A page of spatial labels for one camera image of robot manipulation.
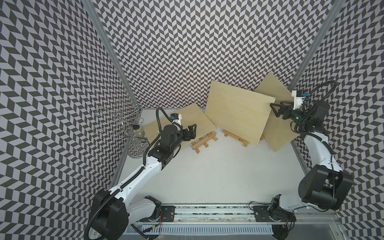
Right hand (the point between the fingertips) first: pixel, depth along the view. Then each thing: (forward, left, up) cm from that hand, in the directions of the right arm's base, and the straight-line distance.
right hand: (275, 105), depth 77 cm
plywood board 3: (+19, +46, -28) cm, 57 cm away
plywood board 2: (0, +16, -6) cm, 17 cm away
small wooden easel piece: (-2, +34, -26) cm, 42 cm away
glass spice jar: (+1, +81, -26) cm, 85 cm away
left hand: (-8, +45, -7) cm, 47 cm away
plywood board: (-5, -7, -17) cm, 19 cm away
